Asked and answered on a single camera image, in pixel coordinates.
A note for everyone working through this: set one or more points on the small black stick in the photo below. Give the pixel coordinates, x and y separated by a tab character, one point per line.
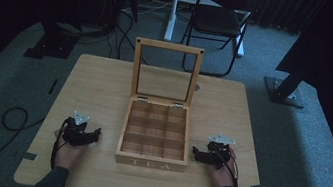
53	86

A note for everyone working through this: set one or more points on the wooden tea box with lid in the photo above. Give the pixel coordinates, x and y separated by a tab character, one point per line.
150	163

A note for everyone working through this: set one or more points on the person's left hand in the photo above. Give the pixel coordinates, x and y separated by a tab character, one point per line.
67	155

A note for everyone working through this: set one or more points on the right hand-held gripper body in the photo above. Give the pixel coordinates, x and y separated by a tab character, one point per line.
220	151

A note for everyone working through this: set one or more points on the person's right hand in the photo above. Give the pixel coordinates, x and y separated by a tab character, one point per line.
221	178

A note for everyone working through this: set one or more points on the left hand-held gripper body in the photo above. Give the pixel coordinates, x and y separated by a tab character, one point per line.
73	132

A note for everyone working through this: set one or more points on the slanted black stand with base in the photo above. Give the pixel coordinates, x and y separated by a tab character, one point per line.
284	92

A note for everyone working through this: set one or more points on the black stand with base plate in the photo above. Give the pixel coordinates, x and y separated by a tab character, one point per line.
52	45

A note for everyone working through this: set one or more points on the black folding chair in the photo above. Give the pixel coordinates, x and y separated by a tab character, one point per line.
216	20
173	13

